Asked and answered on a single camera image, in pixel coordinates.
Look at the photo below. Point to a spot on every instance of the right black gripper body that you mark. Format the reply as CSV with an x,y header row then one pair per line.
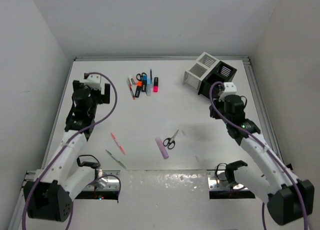
x,y
219,106

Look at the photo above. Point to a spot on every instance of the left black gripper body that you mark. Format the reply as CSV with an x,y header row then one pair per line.
x,y
95,95

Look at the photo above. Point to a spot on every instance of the thin red pencil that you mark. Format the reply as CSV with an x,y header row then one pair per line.
x,y
131,90

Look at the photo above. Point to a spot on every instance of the red pen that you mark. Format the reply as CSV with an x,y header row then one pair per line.
x,y
118,144

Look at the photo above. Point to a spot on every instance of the green pen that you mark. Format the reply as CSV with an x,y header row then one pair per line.
x,y
115,159

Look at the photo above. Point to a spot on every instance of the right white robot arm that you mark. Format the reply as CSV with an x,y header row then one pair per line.
x,y
286,197

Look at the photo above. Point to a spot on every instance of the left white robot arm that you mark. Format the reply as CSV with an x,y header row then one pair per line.
x,y
51,194

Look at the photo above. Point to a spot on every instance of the black slatted container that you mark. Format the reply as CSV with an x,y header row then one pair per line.
x,y
221,72

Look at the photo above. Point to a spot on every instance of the orange capped black marker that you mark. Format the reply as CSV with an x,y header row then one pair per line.
x,y
138,89

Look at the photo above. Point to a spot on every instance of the blue capped black marker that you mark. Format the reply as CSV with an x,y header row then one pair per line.
x,y
144,83

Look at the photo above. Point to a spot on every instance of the light blue highlighter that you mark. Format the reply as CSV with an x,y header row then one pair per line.
x,y
149,87

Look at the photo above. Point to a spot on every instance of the pink highlighter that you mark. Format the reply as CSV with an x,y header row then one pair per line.
x,y
155,84

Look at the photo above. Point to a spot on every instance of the white slatted container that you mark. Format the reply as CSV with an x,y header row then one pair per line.
x,y
196,73

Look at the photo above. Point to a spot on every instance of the purple highlighter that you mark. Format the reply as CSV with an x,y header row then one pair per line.
x,y
162,148

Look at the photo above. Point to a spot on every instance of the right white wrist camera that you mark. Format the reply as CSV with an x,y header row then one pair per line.
x,y
229,88

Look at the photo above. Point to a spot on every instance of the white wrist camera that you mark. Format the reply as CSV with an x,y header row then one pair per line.
x,y
229,88
93,80

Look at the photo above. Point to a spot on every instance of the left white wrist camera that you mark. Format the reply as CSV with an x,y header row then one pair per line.
x,y
93,80

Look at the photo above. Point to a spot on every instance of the blue handled scissors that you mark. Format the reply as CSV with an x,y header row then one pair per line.
x,y
140,76

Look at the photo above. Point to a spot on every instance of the black handled scissors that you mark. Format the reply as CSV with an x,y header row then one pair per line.
x,y
170,141

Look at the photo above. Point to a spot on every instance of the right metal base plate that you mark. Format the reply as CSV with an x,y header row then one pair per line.
x,y
216,182

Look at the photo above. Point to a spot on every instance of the metal base plate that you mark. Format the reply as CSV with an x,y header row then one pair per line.
x,y
216,182
107,183

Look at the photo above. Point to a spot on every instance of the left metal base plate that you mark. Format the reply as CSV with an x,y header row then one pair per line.
x,y
107,183

